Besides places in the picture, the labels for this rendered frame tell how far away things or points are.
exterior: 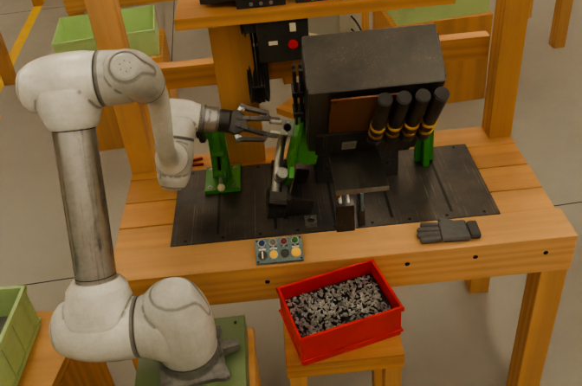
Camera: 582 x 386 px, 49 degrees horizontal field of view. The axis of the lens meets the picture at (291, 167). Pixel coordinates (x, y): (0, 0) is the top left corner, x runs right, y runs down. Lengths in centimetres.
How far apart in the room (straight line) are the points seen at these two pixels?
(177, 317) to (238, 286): 55
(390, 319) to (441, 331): 115
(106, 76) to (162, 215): 94
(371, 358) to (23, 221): 263
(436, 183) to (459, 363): 91
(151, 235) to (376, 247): 77
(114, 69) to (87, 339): 65
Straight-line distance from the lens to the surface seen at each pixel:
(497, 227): 219
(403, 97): 166
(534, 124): 445
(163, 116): 180
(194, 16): 212
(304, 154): 207
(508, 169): 249
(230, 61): 230
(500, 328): 309
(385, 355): 193
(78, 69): 154
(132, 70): 148
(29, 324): 217
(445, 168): 242
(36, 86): 157
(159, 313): 158
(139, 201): 244
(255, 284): 209
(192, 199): 235
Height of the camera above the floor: 232
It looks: 36 degrees down
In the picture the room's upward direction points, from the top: 6 degrees counter-clockwise
